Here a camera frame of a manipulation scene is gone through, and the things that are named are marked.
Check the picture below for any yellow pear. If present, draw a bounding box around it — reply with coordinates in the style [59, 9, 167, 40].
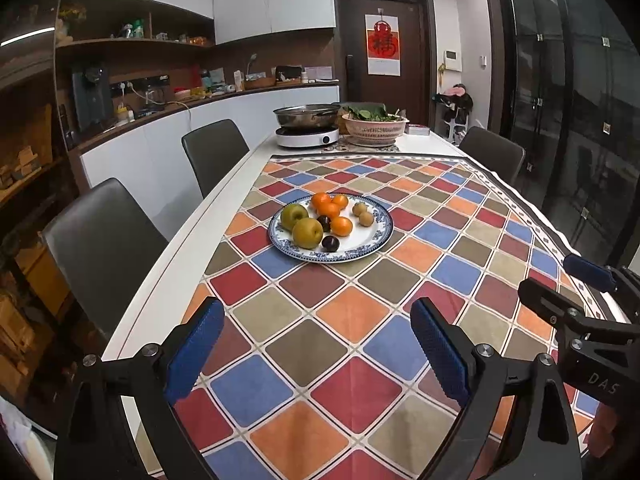
[292, 218, 324, 250]

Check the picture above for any green pear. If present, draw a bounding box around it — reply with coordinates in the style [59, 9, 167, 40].
[280, 203, 308, 232]

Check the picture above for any dark plum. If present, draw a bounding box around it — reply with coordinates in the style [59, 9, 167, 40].
[321, 235, 340, 252]
[317, 214, 331, 233]

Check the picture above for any brown kiwi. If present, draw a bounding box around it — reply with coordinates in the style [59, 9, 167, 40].
[352, 203, 368, 217]
[358, 210, 374, 226]

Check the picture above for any large orange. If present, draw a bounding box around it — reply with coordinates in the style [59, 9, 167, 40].
[317, 202, 342, 219]

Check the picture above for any small front orange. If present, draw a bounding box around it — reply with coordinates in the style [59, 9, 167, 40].
[332, 194, 348, 210]

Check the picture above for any person's right hand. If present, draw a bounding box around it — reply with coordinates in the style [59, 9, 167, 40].
[587, 403, 620, 458]

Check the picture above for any near grey chair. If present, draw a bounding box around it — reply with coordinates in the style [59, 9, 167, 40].
[43, 178, 167, 339]

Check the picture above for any grey chair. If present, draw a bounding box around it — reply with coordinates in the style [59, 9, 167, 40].
[43, 178, 167, 339]
[181, 119, 250, 197]
[459, 127, 526, 184]

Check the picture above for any right side grey chair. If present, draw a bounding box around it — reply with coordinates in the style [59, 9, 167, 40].
[459, 127, 526, 184]

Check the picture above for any colourful checkered tablecloth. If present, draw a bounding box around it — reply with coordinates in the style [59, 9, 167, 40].
[134, 153, 622, 480]

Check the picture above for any blue white porcelain plate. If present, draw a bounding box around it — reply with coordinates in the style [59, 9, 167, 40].
[268, 193, 394, 264]

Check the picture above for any far grey chair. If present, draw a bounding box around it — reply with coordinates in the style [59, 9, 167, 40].
[181, 119, 250, 197]

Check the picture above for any small white box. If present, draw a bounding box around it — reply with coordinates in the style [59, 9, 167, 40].
[406, 124, 431, 136]

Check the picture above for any dark wooden door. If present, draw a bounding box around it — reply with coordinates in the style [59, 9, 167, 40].
[334, 0, 437, 127]

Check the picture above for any white induction cooker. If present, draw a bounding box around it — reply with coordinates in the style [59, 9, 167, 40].
[276, 127, 340, 150]

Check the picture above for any steel pan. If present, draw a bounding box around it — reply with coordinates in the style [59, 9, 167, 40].
[273, 104, 341, 128]

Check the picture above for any red fu poster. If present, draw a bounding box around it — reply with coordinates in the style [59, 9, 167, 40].
[364, 14, 401, 77]

